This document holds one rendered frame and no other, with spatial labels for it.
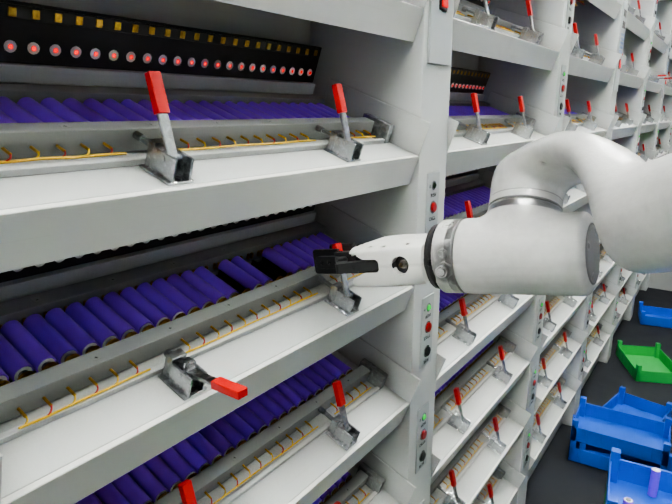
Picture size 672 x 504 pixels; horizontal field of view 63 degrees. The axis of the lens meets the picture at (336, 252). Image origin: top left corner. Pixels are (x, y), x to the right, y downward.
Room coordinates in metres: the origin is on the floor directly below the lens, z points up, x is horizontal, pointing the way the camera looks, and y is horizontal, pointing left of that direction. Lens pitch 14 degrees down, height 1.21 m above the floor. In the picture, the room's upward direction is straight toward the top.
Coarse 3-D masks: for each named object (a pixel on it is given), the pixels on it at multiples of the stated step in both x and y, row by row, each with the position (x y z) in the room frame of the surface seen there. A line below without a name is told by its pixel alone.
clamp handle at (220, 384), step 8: (192, 368) 0.48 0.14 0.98; (192, 376) 0.47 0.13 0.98; (200, 376) 0.46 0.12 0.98; (208, 376) 0.46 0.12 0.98; (208, 384) 0.45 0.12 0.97; (216, 384) 0.45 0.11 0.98; (224, 384) 0.44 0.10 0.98; (232, 384) 0.44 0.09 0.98; (224, 392) 0.44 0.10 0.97; (232, 392) 0.43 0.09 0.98; (240, 392) 0.43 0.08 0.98
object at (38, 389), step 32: (256, 288) 0.64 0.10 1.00; (288, 288) 0.67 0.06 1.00; (192, 320) 0.55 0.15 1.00; (224, 320) 0.58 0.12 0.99; (256, 320) 0.60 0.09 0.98; (96, 352) 0.46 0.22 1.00; (128, 352) 0.47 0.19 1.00; (160, 352) 0.51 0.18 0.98; (32, 384) 0.41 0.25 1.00; (64, 384) 0.42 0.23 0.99; (96, 384) 0.44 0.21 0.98; (0, 416) 0.38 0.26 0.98
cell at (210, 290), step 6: (186, 270) 0.64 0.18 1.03; (186, 276) 0.64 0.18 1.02; (192, 276) 0.63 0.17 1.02; (198, 276) 0.64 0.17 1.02; (192, 282) 0.63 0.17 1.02; (198, 282) 0.63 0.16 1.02; (204, 282) 0.63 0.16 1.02; (198, 288) 0.62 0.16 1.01; (204, 288) 0.62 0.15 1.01; (210, 288) 0.62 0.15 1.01; (204, 294) 0.62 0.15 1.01; (210, 294) 0.61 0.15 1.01; (216, 294) 0.61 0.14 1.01; (222, 294) 0.62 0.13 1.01; (216, 300) 0.61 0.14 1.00
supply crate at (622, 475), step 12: (612, 456) 1.08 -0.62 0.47; (612, 468) 1.08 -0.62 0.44; (624, 468) 1.08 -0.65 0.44; (636, 468) 1.07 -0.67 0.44; (648, 468) 1.06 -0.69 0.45; (612, 480) 1.08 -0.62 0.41; (624, 480) 1.08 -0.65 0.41; (636, 480) 1.07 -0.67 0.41; (648, 480) 1.06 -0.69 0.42; (660, 480) 1.05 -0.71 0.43; (612, 492) 1.04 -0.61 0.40; (624, 492) 1.04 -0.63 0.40; (636, 492) 1.04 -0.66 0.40; (660, 492) 1.04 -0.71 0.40
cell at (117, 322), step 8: (88, 304) 0.54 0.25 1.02; (96, 304) 0.54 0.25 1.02; (104, 304) 0.54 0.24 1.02; (96, 312) 0.53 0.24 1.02; (104, 312) 0.53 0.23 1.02; (112, 312) 0.53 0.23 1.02; (104, 320) 0.52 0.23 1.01; (112, 320) 0.52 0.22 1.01; (120, 320) 0.52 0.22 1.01; (112, 328) 0.51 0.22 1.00; (120, 328) 0.51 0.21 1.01; (128, 328) 0.51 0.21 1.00; (120, 336) 0.51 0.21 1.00
